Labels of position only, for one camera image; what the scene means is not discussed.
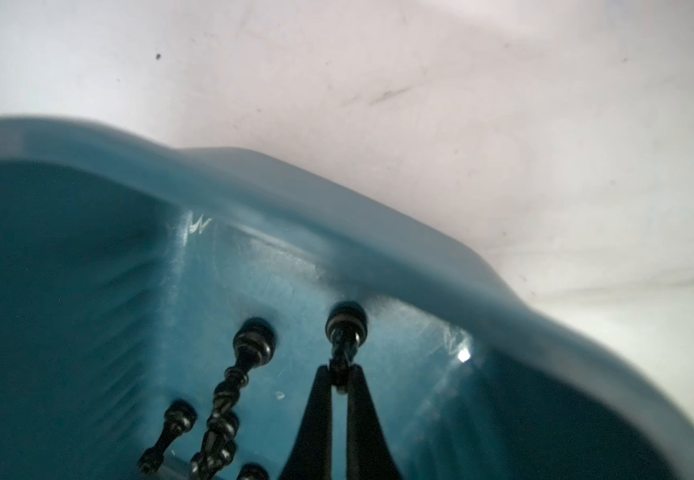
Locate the black pawn in tray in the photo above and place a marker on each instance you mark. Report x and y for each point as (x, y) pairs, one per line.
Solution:
(179, 419)

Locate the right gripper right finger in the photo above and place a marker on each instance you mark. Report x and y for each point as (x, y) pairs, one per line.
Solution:
(368, 455)

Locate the tall black piece in tray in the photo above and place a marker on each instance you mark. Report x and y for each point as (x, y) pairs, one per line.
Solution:
(254, 346)

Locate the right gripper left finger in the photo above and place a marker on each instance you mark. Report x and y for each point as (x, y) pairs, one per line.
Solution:
(311, 456)

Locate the dark teal plastic tray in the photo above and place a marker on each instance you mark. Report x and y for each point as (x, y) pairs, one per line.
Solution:
(127, 268)

